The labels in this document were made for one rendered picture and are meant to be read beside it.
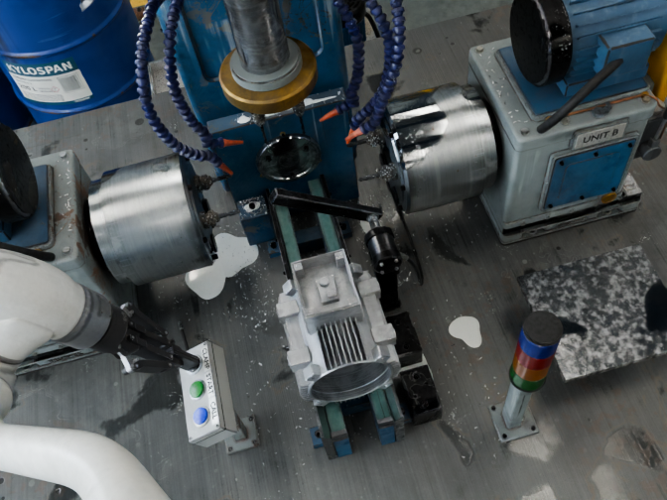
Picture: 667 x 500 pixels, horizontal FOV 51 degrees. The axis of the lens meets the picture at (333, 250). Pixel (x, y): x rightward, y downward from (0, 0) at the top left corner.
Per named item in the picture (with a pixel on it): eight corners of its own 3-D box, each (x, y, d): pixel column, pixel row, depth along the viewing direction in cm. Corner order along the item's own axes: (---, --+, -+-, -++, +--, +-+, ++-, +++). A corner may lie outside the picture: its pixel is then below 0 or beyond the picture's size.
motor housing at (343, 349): (286, 324, 144) (269, 278, 128) (374, 301, 145) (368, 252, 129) (307, 415, 133) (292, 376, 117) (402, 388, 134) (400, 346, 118)
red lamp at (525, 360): (509, 342, 116) (512, 330, 112) (544, 332, 116) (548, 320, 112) (523, 375, 112) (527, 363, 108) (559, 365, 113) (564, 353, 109)
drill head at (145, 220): (71, 233, 164) (21, 166, 143) (222, 194, 166) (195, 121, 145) (75, 324, 150) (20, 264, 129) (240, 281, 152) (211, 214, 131)
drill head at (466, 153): (343, 163, 167) (333, 86, 146) (507, 121, 169) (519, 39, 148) (371, 246, 153) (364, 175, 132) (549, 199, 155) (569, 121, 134)
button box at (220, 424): (194, 362, 132) (176, 354, 128) (223, 346, 130) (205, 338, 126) (206, 448, 123) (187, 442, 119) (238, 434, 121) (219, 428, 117)
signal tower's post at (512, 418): (486, 406, 143) (508, 312, 108) (523, 396, 143) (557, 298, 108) (500, 443, 138) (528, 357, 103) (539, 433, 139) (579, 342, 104)
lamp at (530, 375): (506, 353, 119) (509, 342, 116) (540, 344, 120) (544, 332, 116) (520, 385, 116) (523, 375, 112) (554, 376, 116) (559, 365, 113)
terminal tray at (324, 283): (294, 283, 132) (288, 263, 126) (348, 268, 132) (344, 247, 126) (308, 337, 125) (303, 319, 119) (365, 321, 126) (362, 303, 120)
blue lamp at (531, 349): (512, 330, 112) (516, 317, 108) (548, 320, 112) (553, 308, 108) (527, 363, 108) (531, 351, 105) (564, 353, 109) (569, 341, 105)
